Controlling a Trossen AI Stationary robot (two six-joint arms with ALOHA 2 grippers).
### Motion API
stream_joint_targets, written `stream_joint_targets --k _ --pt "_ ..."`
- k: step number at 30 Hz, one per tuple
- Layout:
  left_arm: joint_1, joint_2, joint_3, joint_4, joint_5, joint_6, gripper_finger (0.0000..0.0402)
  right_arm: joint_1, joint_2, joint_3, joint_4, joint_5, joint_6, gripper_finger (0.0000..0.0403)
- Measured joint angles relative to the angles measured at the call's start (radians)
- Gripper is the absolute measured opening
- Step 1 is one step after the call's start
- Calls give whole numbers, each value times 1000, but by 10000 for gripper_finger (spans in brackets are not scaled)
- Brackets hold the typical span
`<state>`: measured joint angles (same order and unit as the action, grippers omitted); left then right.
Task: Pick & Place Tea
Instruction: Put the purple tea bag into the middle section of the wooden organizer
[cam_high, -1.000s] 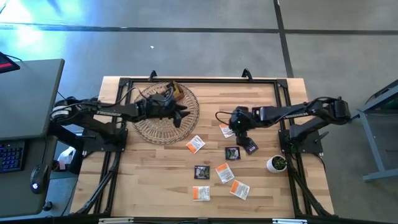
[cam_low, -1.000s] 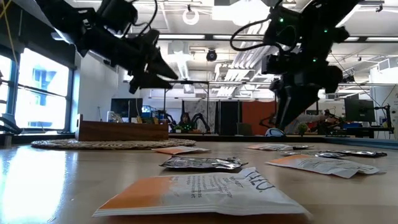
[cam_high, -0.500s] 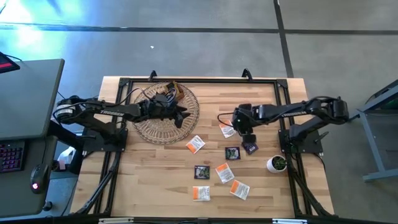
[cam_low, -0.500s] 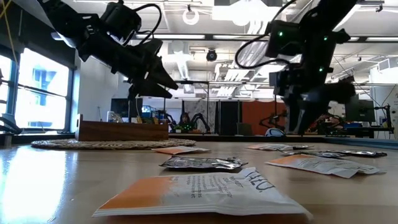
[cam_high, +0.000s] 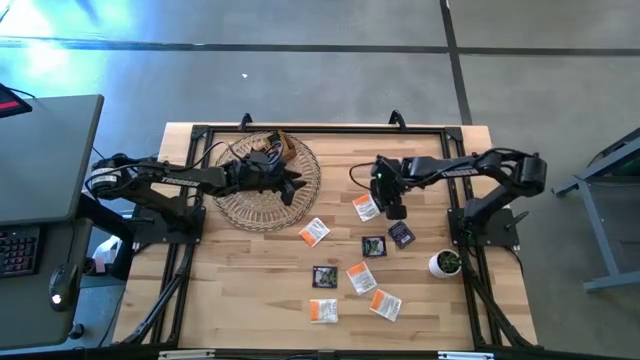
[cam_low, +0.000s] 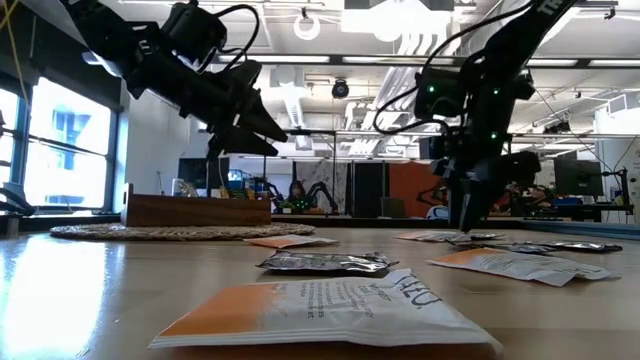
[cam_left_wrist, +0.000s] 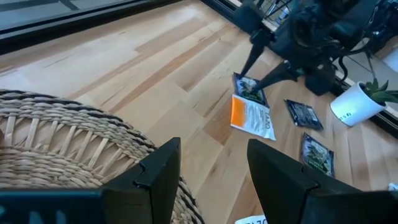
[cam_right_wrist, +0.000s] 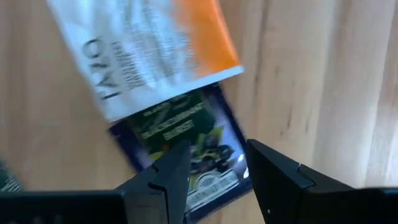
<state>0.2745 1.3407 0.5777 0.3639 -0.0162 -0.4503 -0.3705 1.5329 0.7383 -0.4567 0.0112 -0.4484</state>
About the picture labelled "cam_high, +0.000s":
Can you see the black round knob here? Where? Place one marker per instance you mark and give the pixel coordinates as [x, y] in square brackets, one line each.
[76, 331]

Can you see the black computer mouse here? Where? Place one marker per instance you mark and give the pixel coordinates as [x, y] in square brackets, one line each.
[62, 285]

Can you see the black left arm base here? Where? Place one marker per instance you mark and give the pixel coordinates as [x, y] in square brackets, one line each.
[150, 227]

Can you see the grey side desk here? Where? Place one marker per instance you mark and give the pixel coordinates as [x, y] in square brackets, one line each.
[45, 160]

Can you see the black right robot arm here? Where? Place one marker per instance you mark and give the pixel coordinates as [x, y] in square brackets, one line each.
[460, 171]

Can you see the black backlit keyboard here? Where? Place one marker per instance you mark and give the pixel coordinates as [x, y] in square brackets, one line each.
[17, 250]

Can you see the orange white tea packet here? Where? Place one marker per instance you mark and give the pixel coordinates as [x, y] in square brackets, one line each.
[365, 210]
[315, 232]
[361, 278]
[323, 311]
[385, 305]

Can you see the grey metal stand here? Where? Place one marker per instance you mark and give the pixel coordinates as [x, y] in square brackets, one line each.
[602, 240]

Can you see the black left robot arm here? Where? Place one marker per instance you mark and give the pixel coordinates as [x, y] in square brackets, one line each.
[180, 181]

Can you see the white plastic bag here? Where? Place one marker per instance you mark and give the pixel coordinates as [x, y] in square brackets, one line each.
[110, 247]

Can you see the small plant in white pot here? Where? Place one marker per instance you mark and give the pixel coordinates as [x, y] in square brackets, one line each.
[444, 264]

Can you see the black aluminium table frame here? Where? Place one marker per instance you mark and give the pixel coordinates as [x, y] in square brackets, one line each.
[350, 129]

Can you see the round woven placemat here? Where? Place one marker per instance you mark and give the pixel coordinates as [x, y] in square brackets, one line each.
[260, 215]

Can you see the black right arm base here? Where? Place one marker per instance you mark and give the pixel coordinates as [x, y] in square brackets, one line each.
[500, 235]

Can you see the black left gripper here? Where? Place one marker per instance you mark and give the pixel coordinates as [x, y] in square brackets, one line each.
[255, 175]

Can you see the dark foil tea packet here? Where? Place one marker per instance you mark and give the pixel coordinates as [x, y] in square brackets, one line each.
[325, 277]
[374, 247]
[401, 235]

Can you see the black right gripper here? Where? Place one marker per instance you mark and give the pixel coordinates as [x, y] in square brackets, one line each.
[390, 182]

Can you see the black frame hook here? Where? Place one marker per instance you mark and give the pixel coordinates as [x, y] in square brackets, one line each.
[397, 119]
[245, 120]

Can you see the red black device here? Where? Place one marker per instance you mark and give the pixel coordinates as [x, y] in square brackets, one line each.
[10, 102]

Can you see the silver metal bracket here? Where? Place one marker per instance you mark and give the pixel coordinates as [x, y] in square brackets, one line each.
[185, 355]
[465, 356]

